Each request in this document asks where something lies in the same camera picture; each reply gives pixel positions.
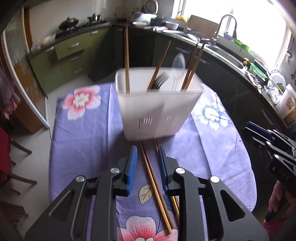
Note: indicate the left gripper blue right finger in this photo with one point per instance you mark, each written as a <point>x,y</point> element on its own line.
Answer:
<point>162,169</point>

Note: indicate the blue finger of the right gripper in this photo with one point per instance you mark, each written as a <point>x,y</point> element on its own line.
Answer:
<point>258,130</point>

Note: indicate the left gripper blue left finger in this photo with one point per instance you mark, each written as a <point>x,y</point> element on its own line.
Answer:
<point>130,169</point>

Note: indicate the black plastic fork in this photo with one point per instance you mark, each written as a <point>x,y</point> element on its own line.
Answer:
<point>160,80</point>

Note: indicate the clear plastic spoon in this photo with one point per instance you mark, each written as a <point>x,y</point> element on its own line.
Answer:
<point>178,69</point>

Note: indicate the dark brown chopstick red end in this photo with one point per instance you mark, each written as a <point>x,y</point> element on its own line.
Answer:
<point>127,62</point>

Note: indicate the steel kitchen sink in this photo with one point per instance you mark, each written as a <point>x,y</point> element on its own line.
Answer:
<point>226,56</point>

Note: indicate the tall steel kitchen faucet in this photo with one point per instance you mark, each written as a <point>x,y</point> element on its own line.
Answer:
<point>226,29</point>

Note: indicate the white plastic utensil holder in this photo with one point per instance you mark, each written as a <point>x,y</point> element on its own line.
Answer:
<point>154,113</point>

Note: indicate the wooden cutting board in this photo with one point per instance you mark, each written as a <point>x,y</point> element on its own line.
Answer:
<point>204,27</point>

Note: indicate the green drawer cabinet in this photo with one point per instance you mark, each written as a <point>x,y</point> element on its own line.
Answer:
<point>70,57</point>

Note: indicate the white bowl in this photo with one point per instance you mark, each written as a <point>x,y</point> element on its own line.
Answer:
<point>171,25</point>

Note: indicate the red wooden chair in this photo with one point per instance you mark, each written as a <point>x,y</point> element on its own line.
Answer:
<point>11,211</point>

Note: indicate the white plate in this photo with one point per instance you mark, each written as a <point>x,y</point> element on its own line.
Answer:
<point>140,24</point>

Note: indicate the checkered purple apron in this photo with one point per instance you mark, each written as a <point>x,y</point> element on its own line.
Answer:
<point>9,99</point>

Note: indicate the black rice cooker pot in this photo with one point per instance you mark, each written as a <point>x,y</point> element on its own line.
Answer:
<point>157,22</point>

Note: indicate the white rice cooker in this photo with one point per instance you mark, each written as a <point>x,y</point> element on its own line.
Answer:
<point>148,11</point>

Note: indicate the gas stove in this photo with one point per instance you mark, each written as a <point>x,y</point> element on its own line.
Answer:
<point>77,29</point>

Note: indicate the small steel pot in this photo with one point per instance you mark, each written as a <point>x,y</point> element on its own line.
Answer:
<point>93,19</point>

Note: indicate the black wok with lid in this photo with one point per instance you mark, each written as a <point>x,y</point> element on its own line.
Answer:
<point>68,23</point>

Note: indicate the sliding glass door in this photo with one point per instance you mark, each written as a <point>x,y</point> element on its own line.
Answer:
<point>31,112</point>

